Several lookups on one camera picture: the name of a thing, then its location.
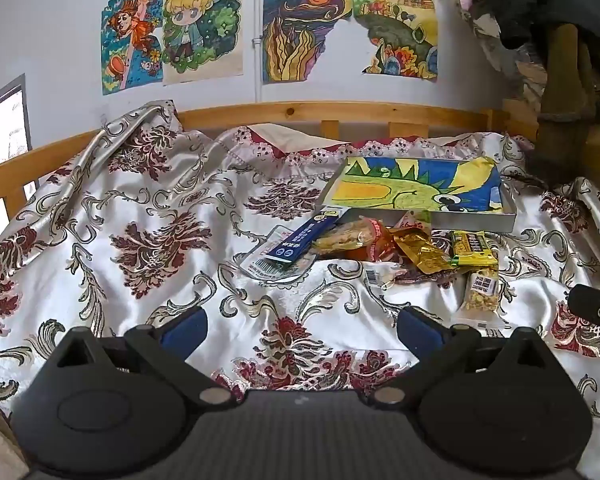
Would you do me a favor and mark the orange-haired girl wall poster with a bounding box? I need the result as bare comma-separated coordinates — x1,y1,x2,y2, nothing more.
101,0,165,96

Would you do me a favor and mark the brown wooden post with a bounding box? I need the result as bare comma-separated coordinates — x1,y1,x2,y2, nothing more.
527,20,600,183

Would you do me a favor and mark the cream pillow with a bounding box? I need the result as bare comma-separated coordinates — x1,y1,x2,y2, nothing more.
252,122,341,153

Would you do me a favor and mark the window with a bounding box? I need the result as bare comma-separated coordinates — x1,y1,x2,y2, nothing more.
0,74,36,241

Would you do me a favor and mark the clear nut bar packet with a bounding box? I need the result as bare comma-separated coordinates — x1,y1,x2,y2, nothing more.
455,267,501,338

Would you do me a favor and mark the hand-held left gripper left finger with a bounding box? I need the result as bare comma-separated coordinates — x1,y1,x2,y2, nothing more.
45,306,231,406

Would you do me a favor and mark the white barcode snack packet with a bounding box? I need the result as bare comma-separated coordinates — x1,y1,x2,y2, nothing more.
362,260,411,288

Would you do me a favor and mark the gold foil snack packet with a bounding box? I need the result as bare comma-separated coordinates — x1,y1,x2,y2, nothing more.
392,227,453,275

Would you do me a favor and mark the orange cracker snack packet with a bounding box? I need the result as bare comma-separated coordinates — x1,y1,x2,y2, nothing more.
312,216,396,261

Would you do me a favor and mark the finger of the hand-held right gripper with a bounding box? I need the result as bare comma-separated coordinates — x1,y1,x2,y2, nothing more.
567,284,600,356

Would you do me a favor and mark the metal tray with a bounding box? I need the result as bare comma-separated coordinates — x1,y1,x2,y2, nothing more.
314,156,518,233

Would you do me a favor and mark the red and white snack packet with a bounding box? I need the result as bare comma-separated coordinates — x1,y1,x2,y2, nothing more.
395,210,433,233

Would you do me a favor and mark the lace-trimmed red cloth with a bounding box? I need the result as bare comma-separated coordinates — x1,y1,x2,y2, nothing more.
230,127,481,181

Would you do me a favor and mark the patterned grey cloth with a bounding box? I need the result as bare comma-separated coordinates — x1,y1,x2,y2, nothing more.
460,5,551,106

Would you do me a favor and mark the swirl seaweed wall poster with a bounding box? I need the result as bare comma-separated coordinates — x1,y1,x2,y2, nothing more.
262,0,353,85

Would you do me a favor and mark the floral satin blanket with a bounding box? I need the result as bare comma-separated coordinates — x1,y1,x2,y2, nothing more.
0,100,600,480

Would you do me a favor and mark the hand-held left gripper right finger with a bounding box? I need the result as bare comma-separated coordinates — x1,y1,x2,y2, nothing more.
372,306,560,407

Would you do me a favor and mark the yellow landscape wall poster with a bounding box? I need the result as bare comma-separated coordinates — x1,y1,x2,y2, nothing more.
351,0,440,82

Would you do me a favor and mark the yellow biscuit packet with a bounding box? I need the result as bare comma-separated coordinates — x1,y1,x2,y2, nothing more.
450,230,499,268

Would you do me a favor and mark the blue tablet box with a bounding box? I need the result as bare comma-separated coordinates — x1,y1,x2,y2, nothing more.
266,208,352,267

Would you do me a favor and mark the white wall pipe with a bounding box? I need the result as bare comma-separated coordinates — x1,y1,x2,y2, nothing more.
252,0,264,106

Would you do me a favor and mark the colourful painted cloth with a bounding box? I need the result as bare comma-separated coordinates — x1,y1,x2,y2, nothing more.
325,156,505,213

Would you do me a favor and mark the blond child wall poster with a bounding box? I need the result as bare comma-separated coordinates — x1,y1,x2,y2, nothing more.
161,0,244,86

